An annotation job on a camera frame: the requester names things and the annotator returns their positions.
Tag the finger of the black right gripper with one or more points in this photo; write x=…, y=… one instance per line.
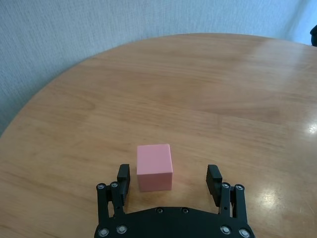
x=314, y=37

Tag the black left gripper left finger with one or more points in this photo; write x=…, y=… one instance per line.
x=123, y=178

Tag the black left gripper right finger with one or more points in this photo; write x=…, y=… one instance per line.
x=214, y=186

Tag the pink cube block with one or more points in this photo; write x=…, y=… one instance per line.
x=154, y=168

